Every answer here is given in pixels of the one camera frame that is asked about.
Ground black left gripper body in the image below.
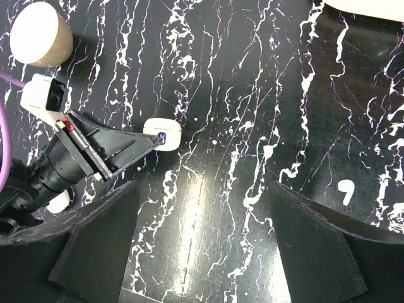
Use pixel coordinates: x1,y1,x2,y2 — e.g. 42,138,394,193
27,110,114,202

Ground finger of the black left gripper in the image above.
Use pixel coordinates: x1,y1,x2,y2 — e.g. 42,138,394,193
68,110,161,177

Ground white earbud case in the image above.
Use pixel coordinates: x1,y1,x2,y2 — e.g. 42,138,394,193
143,118,182,152
46,190,71,214

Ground white wireless earbud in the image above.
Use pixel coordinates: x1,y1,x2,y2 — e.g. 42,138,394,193
337,179,355,206

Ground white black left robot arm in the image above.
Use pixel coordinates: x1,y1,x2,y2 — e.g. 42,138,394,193
1,110,162,237

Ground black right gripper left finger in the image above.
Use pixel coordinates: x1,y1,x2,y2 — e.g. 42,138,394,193
1,181,140,302

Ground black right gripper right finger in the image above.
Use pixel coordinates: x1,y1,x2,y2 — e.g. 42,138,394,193
268,181,403,302

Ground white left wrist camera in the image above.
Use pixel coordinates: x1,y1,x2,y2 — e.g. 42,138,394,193
20,73,66,128

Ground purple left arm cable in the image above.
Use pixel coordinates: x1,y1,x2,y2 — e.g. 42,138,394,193
0,69,26,193

